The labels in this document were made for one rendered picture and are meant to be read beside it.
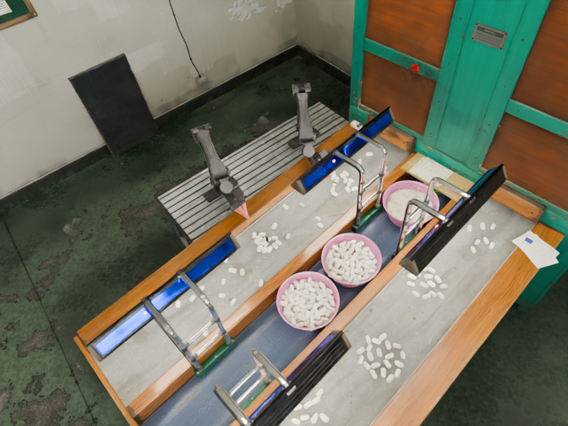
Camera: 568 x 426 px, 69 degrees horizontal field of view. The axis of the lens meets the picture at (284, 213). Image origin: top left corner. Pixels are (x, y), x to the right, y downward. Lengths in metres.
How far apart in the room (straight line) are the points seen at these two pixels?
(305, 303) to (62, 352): 1.67
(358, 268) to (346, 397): 0.56
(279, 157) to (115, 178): 1.65
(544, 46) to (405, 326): 1.15
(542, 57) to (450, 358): 1.15
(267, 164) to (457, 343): 1.35
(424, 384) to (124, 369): 1.16
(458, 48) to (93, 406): 2.56
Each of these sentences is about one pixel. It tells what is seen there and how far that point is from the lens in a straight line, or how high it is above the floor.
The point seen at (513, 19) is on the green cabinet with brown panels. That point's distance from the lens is 1.83.
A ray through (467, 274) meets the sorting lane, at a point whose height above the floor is 0.74.
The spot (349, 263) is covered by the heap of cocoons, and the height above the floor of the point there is 0.74.
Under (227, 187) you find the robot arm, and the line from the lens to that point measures 1.90.
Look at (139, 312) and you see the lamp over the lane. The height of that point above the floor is 1.10.
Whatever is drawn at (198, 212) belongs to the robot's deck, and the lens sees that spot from 2.29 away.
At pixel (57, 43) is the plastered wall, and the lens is 3.39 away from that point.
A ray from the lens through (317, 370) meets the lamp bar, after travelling 1.36.
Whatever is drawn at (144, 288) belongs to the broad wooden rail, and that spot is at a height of 0.76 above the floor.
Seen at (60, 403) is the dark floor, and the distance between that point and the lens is 2.86.
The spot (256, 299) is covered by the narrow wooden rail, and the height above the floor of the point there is 0.76.
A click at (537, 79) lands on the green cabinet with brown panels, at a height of 1.39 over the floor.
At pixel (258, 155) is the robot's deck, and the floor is 0.67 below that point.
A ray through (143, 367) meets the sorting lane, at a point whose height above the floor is 0.74.
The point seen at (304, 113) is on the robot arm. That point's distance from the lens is 2.16.
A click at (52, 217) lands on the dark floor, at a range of 3.64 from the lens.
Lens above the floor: 2.39
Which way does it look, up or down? 52 degrees down
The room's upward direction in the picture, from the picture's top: 8 degrees counter-clockwise
